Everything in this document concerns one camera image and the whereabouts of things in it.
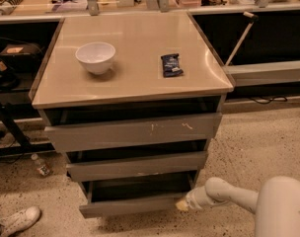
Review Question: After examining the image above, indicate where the grey drawer cabinet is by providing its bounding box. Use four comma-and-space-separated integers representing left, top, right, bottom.
29, 11, 237, 190

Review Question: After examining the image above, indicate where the grey drawer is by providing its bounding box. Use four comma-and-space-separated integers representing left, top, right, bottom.
66, 151, 207, 182
79, 171, 194, 218
44, 113, 222, 152

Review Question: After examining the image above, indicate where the black box with label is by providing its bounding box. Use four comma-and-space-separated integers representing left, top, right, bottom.
0, 43, 42, 61

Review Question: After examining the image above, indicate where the plastic water bottle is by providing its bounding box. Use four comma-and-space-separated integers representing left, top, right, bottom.
31, 153, 52, 177

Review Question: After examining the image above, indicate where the black floor cable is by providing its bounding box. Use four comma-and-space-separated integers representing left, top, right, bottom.
248, 95, 288, 105

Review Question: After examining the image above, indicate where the white bowl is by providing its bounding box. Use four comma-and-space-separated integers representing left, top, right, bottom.
75, 42, 116, 75

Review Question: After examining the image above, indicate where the white sneaker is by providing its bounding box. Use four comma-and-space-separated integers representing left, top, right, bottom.
0, 206, 41, 237

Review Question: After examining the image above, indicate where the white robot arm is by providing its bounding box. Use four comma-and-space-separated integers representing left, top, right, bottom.
176, 176, 300, 237

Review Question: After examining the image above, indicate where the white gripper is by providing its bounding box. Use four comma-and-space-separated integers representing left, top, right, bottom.
176, 187, 212, 211

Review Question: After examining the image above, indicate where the white stick with black tip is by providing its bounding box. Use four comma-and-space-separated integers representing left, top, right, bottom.
225, 11, 259, 66

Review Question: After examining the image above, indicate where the dark blue snack packet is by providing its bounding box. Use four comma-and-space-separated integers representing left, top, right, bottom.
161, 53, 184, 78

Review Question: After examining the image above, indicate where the black stand leg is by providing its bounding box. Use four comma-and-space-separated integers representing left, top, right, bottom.
0, 103, 53, 156

